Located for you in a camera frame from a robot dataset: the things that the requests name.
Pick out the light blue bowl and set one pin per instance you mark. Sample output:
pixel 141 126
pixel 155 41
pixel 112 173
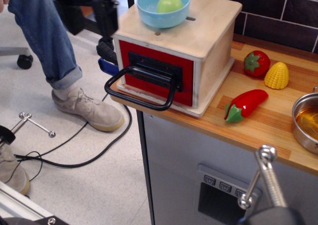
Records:
pixel 163 13

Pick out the green toy ball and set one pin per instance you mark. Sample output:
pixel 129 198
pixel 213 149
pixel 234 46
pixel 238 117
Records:
pixel 166 6

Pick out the beige sneaker near table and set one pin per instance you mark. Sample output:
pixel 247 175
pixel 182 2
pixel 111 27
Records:
pixel 98 114

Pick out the grey toy kitchen cabinet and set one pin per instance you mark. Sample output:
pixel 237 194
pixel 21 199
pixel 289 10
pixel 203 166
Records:
pixel 196 168

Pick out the right metal clamp screw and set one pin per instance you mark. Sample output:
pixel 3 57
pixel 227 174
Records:
pixel 264 156

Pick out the person leg in jeans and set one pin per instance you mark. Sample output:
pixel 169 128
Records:
pixel 48 39

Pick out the red toy strawberry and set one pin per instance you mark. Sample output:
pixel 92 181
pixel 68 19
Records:
pixel 256 63

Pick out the wooden box housing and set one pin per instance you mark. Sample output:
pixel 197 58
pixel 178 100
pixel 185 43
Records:
pixel 205 37

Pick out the left metal clamp screw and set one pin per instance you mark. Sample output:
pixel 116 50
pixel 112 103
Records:
pixel 7 136

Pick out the red front wooden drawer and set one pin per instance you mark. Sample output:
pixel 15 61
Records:
pixel 154 73

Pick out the yellow toy corn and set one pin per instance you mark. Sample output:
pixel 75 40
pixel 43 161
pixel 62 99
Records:
pixel 277 77

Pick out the office chair caster base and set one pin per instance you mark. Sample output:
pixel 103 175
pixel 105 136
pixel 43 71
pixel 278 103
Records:
pixel 25 59

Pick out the aluminium frame rail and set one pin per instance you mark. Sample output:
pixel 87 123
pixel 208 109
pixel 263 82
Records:
pixel 17 209

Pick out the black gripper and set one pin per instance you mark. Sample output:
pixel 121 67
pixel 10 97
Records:
pixel 105 12

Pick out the beige sneaker lower left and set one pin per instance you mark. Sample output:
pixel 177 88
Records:
pixel 11 172

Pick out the red toy chili pepper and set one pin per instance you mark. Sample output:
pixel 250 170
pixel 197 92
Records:
pixel 243 105

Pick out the blue black clamp handle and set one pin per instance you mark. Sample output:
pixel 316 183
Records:
pixel 108 59

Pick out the metal clamp screw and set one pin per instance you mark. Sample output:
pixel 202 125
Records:
pixel 264 156
pixel 7 136

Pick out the stainless steel pot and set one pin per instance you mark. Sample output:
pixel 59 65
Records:
pixel 305 118

